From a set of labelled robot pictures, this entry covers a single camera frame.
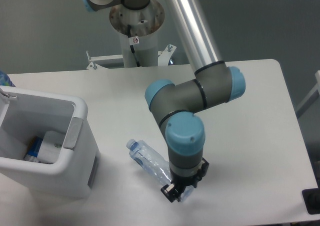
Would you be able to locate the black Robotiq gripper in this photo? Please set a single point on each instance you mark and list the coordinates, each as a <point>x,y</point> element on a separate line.
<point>183,179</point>

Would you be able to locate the clear crushed plastic bottle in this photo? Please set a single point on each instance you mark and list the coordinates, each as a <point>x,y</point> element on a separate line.
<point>151,161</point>

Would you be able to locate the white paper carton trash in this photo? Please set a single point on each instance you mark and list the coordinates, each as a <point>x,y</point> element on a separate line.
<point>51,147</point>

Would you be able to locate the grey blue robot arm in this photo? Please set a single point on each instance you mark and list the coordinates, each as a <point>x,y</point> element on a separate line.
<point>174,107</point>

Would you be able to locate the white plastic trash can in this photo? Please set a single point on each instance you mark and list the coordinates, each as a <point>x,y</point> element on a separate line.
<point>25,114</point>

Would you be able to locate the blue packaging in bin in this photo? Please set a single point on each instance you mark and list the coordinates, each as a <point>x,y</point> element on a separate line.
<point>33,150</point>

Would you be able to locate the blue patterned object at left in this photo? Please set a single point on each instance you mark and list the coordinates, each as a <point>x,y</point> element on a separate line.
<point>5,80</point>

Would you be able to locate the white pedestal base frame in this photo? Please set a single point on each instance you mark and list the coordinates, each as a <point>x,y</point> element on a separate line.
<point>140,58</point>

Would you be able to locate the white frame at right edge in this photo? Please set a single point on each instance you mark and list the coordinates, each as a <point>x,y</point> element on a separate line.
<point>310,98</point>

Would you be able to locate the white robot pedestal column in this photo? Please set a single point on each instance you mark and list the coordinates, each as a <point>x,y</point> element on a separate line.
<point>138,30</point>

